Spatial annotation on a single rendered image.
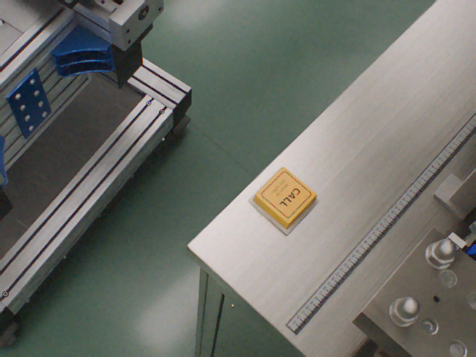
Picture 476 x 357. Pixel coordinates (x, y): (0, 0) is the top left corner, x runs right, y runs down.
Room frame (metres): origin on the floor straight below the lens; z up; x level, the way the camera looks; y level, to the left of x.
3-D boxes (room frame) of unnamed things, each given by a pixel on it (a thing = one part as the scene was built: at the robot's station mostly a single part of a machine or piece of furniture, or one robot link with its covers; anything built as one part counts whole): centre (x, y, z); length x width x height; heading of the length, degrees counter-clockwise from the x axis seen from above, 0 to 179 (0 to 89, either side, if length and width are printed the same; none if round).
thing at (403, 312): (0.25, -0.24, 1.05); 0.04 x 0.04 x 0.04
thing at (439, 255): (0.33, -0.28, 1.05); 0.04 x 0.04 x 0.04
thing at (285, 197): (0.43, -0.08, 0.91); 0.07 x 0.07 x 0.02; 56
